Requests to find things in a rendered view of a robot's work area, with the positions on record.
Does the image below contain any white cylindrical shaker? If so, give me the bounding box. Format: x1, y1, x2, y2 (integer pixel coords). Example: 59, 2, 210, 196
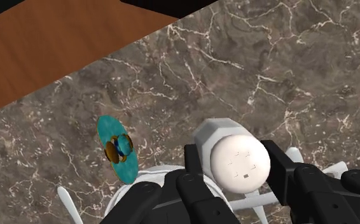
192, 117, 272, 195

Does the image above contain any white blade-shaped piece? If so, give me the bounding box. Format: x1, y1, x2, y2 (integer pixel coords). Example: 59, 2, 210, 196
57, 186, 85, 224

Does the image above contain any teal disc with brown figure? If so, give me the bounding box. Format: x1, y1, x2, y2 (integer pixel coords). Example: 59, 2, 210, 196
97, 115, 139, 185

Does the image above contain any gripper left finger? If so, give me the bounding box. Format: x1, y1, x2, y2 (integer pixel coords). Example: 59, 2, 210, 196
99, 143, 242, 224

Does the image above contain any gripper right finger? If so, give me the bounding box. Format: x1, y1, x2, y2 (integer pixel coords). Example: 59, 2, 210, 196
260, 139, 360, 224

